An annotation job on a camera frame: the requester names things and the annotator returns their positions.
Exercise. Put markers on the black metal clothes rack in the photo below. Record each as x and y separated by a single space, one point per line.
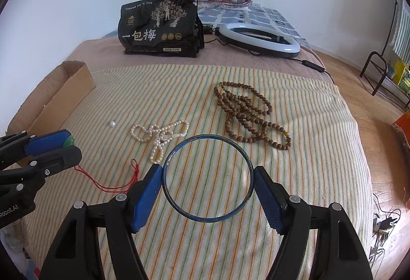
374 59

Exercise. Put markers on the brown blanket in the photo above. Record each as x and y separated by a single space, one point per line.
105 56

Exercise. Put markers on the black snack bag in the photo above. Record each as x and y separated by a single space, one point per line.
153 30

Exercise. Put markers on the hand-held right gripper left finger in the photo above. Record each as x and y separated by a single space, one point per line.
148 195

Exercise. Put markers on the cardboard box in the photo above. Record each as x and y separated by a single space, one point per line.
57 94

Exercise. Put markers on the striped hanging cloth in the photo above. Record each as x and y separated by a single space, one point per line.
402 33

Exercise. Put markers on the blue bangle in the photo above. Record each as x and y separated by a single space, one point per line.
206 136

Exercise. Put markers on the striped beige blanket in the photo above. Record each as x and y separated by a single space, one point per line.
288 126

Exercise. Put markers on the yellow crate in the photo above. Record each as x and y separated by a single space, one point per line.
402 70

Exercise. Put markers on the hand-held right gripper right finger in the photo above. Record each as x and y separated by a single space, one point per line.
268 200

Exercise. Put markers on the blue checkered bed sheet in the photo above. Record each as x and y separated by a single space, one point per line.
266 16

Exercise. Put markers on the orange patterned cloth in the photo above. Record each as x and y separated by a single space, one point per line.
403 126

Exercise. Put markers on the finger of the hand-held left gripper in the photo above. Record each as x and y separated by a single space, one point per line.
48 142
59 159

